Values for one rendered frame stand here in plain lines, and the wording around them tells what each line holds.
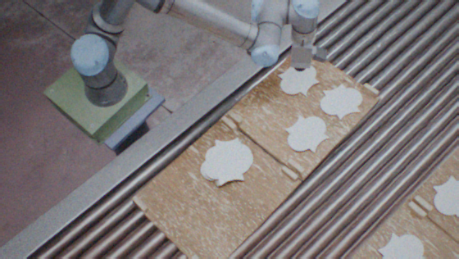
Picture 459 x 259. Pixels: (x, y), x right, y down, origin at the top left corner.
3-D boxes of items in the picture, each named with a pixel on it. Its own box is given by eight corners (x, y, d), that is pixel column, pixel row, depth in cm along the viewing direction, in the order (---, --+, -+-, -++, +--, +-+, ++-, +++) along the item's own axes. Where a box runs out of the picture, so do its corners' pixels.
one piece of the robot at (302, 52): (330, 43, 148) (324, 74, 163) (331, 20, 153) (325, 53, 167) (290, 41, 150) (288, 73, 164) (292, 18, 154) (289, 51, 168)
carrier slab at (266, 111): (224, 117, 171) (224, 115, 170) (302, 47, 184) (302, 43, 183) (302, 180, 158) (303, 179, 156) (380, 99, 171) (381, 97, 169)
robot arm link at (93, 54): (76, 86, 164) (62, 62, 152) (88, 53, 170) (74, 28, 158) (111, 89, 163) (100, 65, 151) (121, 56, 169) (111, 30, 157)
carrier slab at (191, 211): (131, 201, 158) (130, 199, 157) (222, 119, 171) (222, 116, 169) (208, 279, 145) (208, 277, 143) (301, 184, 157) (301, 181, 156)
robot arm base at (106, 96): (76, 94, 175) (67, 78, 166) (105, 64, 180) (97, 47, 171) (108, 115, 170) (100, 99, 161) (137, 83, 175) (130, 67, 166)
